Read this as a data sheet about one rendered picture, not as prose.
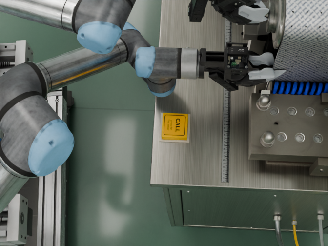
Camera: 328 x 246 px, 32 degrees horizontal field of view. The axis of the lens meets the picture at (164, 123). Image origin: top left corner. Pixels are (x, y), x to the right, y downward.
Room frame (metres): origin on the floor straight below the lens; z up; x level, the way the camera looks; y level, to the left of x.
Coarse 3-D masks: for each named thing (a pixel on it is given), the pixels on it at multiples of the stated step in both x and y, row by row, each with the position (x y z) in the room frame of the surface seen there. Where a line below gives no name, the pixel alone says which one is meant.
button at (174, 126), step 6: (168, 114) 0.51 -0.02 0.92; (174, 114) 0.51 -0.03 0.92; (180, 114) 0.50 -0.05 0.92; (186, 114) 0.50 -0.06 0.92; (162, 120) 0.50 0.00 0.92; (168, 120) 0.49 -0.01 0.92; (174, 120) 0.49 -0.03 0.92; (180, 120) 0.49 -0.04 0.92; (186, 120) 0.48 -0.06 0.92; (162, 126) 0.48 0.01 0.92; (168, 126) 0.47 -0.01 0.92; (174, 126) 0.47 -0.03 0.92; (180, 126) 0.47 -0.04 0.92; (186, 126) 0.47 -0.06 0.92; (162, 132) 0.46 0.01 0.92; (168, 132) 0.46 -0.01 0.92; (174, 132) 0.46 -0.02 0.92; (180, 132) 0.45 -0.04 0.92; (186, 132) 0.45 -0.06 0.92; (162, 138) 0.45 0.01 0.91; (168, 138) 0.44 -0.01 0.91; (174, 138) 0.44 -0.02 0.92; (180, 138) 0.44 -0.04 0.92; (186, 138) 0.44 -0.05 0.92
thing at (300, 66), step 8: (280, 56) 0.52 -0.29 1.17; (288, 56) 0.52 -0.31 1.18; (296, 56) 0.52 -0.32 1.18; (304, 56) 0.51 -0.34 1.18; (312, 56) 0.51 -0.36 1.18; (320, 56) 0.51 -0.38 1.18; (280, 64) 0.52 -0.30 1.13; (288, 64) 0.52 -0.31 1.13; (296, 64) 0.52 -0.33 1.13; (304, 64) 0.51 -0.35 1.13; (312, 64) 0.51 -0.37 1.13; (320, 64) 0.51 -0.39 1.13; (288, 72) 0.52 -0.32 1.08; (296, 72) 0.51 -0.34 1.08; (304, 72) 0.51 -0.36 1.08; (312, 72) 0.51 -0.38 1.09; (320, 72) 0.50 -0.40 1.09; (272, 80) 0.52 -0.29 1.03; (280, 80) 0.52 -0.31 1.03; (288, 80) 0.52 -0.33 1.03; (296, 80) 0.51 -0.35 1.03; (304, 80) 0.51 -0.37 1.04; (312, 80) 0.51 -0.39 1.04; (320, 80) 0.50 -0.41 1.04
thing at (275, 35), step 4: (284, 0) 0.59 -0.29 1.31; (280, 4) 0.59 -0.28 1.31; (284, 4) 0.58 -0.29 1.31; (284, 8) 0.58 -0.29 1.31; (284, 12) 0.57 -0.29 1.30; (284, 16) 0.56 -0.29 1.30; (284, 20) 0.55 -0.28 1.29; (284, 24) 0.55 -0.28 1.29; (276, 28) 0.55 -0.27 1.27; (276, 32) 0.54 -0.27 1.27; (272, 36) 0.56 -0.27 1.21; (276, 36) 0.54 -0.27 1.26
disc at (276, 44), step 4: (280, 0) 0.59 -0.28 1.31; (280, 8) 0.58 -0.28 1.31; (280, 12) 0.57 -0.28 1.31; (280, 16) 0.56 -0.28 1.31; (280, 20) 0.55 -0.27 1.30; (280, 24) 0.54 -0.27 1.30; (280, 28) 0.53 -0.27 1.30; (280, 32) 0.53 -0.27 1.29; (280, 36) 0.52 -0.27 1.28; (272, 40) 0.56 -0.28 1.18; (276, 40) 0.53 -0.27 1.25; (280, 40) 0.52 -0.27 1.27; (276, 44) 0.52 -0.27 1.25; (276, 48) 0.52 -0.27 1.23
